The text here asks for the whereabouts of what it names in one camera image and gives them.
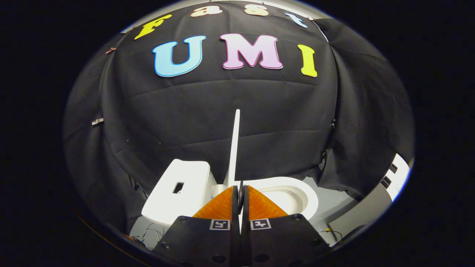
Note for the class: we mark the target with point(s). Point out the white ceramic toilet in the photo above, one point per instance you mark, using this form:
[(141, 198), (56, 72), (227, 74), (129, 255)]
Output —
[(297, 200)]

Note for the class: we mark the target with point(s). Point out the white toilet tank cover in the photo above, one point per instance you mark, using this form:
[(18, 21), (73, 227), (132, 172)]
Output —
[(193, 181)]

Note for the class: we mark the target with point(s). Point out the black backdrop cloth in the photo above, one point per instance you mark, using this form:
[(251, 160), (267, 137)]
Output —
[(207, 111)]

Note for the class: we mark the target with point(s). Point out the small metal clip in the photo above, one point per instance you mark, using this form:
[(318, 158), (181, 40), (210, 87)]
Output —
[(97, 121)]

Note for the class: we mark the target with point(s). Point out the white panel with black squares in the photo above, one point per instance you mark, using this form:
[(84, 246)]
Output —
[(399, 176)]

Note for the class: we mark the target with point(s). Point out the white toilet lid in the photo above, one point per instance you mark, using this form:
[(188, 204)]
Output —
[(233, 148)]

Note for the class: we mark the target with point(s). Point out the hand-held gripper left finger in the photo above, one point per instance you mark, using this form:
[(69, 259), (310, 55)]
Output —
[(200, 241)]

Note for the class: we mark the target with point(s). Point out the small red clip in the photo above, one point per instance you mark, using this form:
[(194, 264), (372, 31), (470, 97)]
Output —
[(110, 50)]

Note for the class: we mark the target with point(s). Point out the white toilet seat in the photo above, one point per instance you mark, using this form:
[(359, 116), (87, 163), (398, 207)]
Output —
[(302, 191)]

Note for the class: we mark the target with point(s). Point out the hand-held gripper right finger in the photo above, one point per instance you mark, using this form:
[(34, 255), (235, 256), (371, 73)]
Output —
[(282, 241)]

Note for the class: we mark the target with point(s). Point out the grey flat panel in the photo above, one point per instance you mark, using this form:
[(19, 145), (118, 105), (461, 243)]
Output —
[(360, 215)]

